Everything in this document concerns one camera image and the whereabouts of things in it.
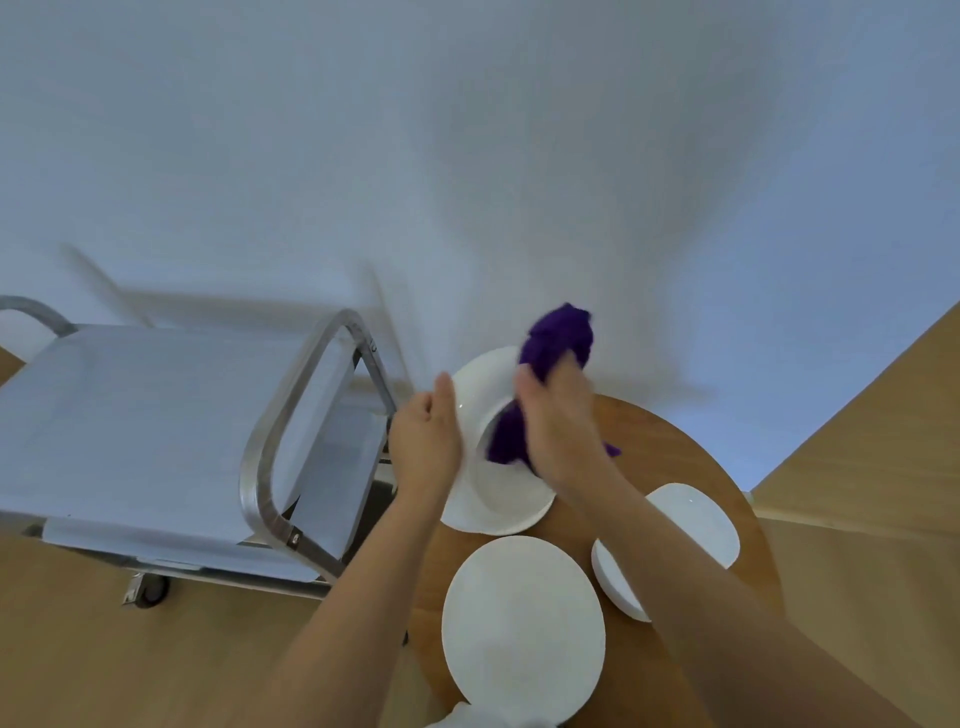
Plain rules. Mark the person's left hand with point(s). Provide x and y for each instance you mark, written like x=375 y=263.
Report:
x=424 y=450

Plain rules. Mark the stack of white rectangular plates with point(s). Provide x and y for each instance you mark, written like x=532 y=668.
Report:
x=705 y=525

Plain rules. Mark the white round dinner plate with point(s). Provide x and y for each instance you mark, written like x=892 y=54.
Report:
x=495 y=502
x=525 y=630

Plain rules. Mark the person's white garment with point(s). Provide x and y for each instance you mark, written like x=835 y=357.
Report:
x=472 y=716

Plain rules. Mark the person's right forearm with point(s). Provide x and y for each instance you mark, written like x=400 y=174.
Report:
x=750 y=630

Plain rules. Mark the steel three-tier cart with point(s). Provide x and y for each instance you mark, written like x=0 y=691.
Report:
x=112 y=427

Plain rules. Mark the purple cleaning cloth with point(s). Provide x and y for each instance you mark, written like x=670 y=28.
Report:
x=559 y=330

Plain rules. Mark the person's right hand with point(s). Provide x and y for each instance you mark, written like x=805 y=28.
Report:
x=562 y=435

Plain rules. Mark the person's left forearm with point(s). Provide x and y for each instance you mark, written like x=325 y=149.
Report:
x=345 y=622

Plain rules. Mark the round wooden side table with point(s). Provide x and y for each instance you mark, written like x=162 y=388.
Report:
x=660 y=450

